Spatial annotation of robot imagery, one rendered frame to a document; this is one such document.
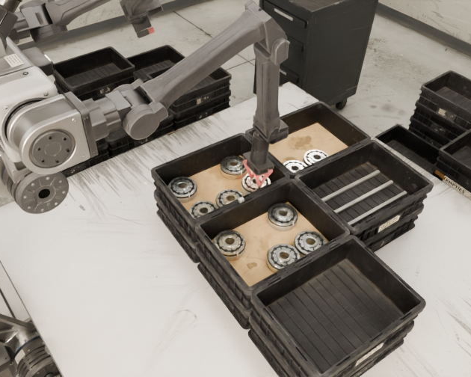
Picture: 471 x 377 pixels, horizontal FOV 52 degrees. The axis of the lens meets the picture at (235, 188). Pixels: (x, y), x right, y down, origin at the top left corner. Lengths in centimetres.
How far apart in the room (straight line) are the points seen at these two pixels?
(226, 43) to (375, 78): 310
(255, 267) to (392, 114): 244
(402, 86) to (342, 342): 295
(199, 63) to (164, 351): 87
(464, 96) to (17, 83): 263
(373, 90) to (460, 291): 242
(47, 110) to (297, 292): 89
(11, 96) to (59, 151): 14
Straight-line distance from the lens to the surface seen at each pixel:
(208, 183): 178
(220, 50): 112
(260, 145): 157
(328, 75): 328
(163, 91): 108
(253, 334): 153
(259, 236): 162
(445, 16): 486
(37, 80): 108
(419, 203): 182
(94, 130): 103
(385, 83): 411
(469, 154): 276
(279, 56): 122
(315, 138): 203
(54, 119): 99
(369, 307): 153
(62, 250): 182
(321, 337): 144
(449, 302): 179
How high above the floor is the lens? 207
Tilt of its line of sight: 45 degrees down
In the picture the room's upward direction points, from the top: 3 degrees clockwise
